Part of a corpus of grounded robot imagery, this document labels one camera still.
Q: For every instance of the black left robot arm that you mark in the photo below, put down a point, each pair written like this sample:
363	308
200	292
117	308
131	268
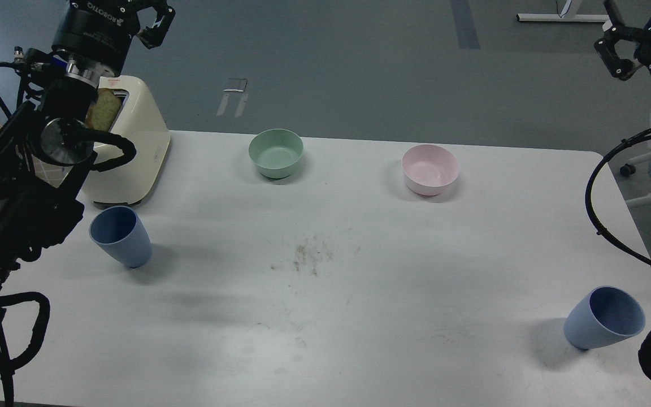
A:
47	149

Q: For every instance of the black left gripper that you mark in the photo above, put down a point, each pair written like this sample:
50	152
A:
98	32

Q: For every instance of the green bowl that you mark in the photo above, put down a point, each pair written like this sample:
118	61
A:
276	153

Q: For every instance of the toast slice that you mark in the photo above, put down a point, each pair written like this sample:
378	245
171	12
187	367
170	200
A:
103	113

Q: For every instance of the blue cup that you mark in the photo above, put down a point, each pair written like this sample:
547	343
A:
605	316
119	232

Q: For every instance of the white desk leg base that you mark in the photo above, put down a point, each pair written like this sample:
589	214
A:
567	12

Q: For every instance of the pink bowl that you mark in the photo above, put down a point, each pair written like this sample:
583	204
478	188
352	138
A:
429	170

